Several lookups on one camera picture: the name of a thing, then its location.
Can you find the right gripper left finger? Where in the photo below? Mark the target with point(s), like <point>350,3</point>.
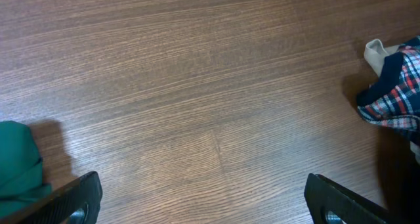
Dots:
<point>76,202</point>

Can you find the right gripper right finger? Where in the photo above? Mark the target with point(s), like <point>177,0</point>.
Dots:
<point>330,202</point>

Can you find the green t-shirt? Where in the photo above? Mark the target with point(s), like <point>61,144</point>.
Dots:
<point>21,169</point>

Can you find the plaid shirt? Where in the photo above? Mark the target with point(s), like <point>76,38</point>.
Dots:
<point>393,100</point>

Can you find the beige cloth piece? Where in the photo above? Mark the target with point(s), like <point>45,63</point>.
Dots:
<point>375,54</point>

